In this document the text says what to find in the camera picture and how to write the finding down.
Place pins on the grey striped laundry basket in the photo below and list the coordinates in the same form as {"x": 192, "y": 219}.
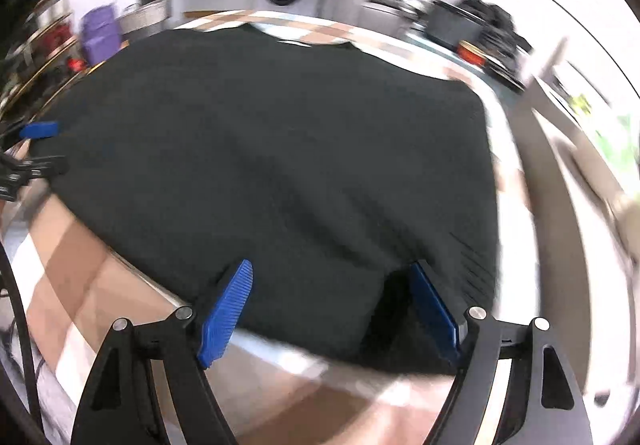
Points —
{"x": 142, "y": 21}

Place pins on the purple bag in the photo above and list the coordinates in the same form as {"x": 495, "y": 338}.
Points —
{"x": 100, "y": 34}

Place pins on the grey sofa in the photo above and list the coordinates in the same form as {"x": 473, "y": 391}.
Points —
{"x": 387, "y": 17}

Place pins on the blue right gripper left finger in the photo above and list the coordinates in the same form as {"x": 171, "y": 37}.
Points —
{"x": 219, "y": 308}

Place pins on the red round tin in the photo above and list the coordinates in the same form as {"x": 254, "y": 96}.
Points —
{"x": 471, "y": 54}

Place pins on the black knit sweater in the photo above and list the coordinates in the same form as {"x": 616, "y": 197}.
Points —
{"x": 331, "y": 170}

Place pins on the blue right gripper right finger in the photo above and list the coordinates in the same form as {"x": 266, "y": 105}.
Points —
{"x": 445, "y": 324}

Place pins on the black clothes pile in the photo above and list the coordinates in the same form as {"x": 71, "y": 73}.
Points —
{"x": 497, "y": 37}

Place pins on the black storage box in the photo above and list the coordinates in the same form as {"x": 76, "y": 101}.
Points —
{"x": 448, "y": 25}

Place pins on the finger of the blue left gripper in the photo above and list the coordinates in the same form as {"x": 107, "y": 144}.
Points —
{"x": 39, "y": 130}

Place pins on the shoe rack with shoes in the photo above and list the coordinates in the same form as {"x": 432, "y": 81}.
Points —
{"x": 46, "y": 56}

